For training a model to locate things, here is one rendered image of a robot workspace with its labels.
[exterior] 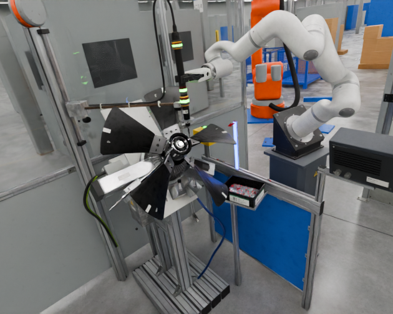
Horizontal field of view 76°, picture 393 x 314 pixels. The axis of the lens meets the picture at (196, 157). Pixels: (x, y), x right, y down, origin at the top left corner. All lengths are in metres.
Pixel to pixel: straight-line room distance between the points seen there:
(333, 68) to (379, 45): 8.90
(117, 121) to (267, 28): 0.75
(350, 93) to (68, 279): 2.16
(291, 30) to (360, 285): 1.75
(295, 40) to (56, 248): 1.88
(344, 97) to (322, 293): 1.34
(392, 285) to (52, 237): 2.32
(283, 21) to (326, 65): 0.28
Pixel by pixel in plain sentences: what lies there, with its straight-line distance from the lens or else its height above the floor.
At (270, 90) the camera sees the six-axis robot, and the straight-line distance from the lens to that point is 5.05.
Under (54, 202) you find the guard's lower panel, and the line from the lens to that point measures 1.91.
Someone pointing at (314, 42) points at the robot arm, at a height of 1.60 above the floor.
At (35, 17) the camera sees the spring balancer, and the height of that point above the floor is 1.84.
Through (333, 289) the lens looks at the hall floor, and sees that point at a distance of 2.19.
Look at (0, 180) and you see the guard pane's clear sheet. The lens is 1.82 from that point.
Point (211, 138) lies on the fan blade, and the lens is 1.36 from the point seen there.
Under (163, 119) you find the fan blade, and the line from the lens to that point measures 1.34.
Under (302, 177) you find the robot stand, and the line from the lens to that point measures 1.67.
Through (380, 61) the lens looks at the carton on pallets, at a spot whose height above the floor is 0.21.
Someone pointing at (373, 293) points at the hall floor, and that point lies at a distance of 2.25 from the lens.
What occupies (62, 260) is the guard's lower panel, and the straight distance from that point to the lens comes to 2.15.
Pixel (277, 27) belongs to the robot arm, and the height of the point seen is 1.67.
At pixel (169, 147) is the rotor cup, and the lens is 1.20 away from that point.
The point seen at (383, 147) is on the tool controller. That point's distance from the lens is 1.16.
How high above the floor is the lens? 1.69
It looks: 26 degrees down
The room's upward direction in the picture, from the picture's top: 7 degrees counter-clockwise
